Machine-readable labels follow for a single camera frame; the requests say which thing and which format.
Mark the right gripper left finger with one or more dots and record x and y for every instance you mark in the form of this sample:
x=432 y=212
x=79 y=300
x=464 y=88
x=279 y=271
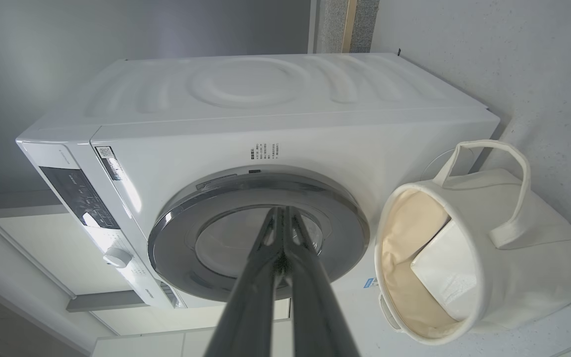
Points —
x=251 y=307

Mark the cream canvas laundry basket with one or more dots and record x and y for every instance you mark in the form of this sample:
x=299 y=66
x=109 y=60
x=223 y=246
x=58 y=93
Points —
x=528 y=277

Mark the wooden baseboard strip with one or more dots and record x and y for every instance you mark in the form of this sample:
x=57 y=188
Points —
x=349 y=25

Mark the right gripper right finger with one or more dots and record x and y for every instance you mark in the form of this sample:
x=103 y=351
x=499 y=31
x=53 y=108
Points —
x=315 y=307

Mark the white sheet basket liner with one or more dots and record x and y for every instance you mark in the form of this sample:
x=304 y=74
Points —
x=446 y=272

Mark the round glass washer door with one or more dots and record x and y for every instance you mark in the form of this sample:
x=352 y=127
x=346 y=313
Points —
x=176 y=248

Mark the white washing machine dial knob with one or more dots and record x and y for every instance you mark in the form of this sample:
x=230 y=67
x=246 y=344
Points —
x=117 y=258

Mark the QR code sticker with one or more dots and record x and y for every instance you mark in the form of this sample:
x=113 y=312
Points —
x=109 y=162

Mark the black washing machine display panel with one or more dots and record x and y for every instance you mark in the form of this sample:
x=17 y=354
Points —
x=80 y=198

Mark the white front-load washing machine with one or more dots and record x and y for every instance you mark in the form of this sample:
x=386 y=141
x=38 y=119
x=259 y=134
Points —
x=275 y=119

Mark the blue energy label sticker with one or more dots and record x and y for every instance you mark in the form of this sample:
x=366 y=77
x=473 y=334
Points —
x=371 y=283

